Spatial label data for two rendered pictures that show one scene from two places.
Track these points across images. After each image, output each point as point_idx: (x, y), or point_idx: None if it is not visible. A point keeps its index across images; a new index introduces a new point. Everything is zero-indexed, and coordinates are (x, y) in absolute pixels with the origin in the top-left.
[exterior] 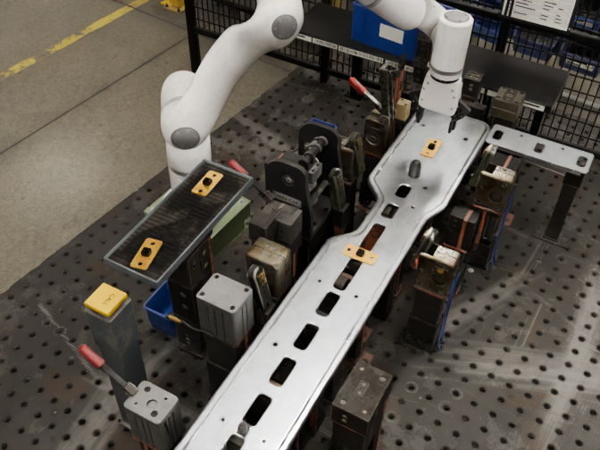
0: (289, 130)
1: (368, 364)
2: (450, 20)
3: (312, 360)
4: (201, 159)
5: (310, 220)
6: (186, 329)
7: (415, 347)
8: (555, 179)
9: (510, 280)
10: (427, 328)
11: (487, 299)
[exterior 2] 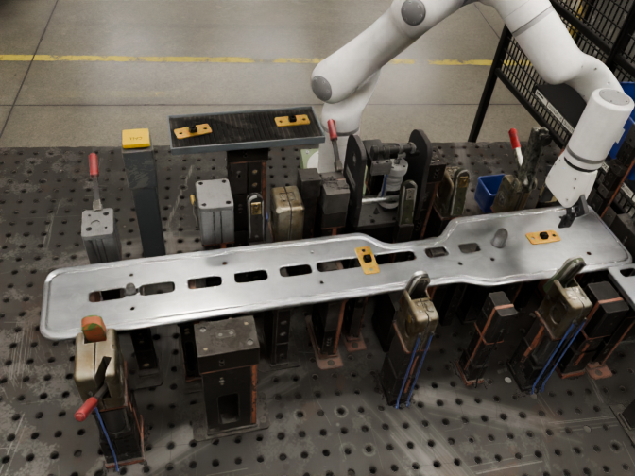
0: None
1: (253, 324)
2: (602, 95)
3: (231, 293)
4: (340, 122)
5: (355, 208)
6: None
7: (382, 389)
8: None
9: (535, 417)
10: (391, 375)
11: (492, 412)
